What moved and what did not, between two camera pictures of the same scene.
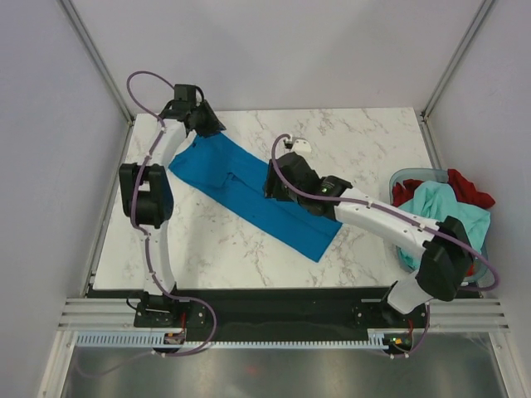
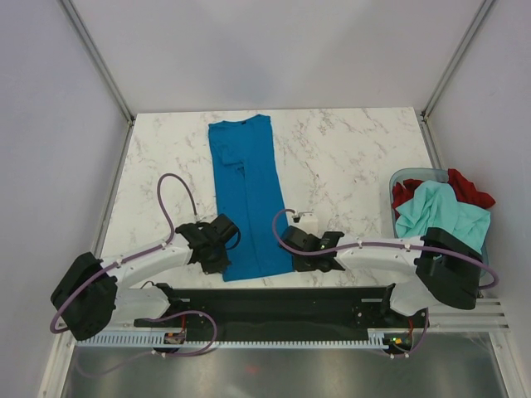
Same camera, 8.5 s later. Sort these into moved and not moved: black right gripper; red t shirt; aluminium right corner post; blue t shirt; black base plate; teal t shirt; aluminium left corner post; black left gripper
Moved: blue t shirt; black left gripper; black right gripper
Not moved: black base plate; red t shirt; teal t shirt; aluminium right corner post; aluminium left corner post
